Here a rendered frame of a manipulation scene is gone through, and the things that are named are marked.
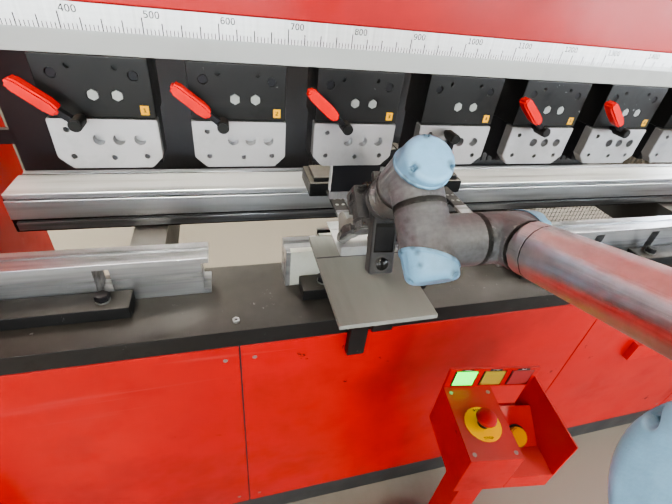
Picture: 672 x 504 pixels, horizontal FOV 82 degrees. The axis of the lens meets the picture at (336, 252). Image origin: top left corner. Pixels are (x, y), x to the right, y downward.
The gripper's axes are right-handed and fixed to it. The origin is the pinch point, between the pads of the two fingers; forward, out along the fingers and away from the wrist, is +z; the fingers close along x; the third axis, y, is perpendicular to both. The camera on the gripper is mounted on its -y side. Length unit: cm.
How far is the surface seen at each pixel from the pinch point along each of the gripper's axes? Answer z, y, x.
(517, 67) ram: -25.6, 24.2, -26.3
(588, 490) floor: 58, -87, -97
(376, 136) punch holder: -16.3, 15.4, -1.2
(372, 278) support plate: -6.9, -9.2, 0.0
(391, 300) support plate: -11.0, -14.0, -1.5
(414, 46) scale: -27.3, 25.5, -5.4
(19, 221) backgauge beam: 27, 16, 74
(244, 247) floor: 168, 41, 18
